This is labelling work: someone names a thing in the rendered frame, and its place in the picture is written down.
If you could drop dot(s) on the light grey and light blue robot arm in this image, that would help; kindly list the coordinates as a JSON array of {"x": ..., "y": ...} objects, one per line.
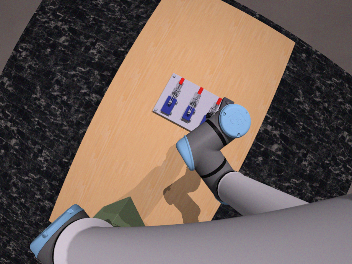
[{"x": 276, "y": 228}]

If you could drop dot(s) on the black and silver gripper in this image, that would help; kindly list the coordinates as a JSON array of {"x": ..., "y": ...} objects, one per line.
[{"x": 208, "y": 115}]

